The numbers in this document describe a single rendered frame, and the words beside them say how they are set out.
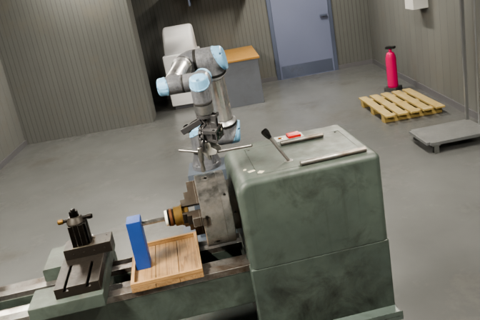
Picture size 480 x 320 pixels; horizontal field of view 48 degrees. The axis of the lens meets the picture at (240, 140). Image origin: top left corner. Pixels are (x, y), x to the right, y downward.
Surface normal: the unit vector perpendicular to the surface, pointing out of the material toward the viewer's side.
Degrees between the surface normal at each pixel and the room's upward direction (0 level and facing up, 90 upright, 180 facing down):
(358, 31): 90
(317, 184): 90
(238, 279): 90
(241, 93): 90
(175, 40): 72
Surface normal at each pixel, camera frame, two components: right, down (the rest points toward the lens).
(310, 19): 0.05, 0.29
